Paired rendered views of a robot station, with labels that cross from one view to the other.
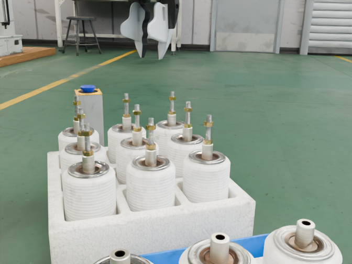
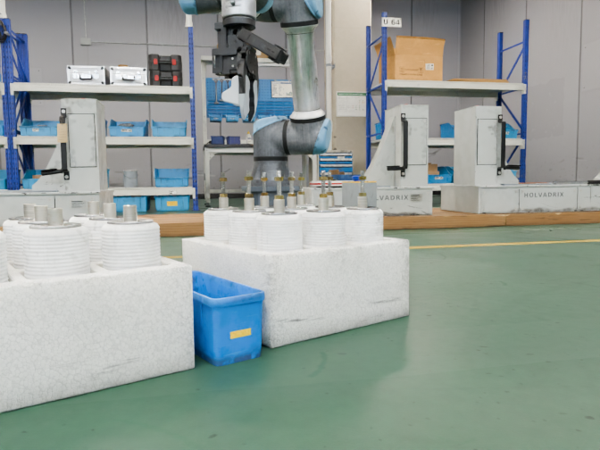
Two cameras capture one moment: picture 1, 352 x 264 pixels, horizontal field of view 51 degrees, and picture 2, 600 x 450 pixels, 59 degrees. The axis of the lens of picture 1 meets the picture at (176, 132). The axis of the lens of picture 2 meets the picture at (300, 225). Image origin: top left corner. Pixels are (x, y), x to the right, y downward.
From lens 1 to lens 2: 120 cm
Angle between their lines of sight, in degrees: 71
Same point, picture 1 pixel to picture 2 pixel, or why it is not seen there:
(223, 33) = not seen: outside the picture
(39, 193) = not seen: hidden behind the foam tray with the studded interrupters
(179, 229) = (228, 263)
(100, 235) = (196, 250)
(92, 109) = (351, 196)
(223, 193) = (269, 247)
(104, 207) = (212, 235)
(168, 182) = (239, 224)
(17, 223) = not seen: hidden behind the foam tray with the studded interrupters
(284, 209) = (451, 357)
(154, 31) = (227, 96)
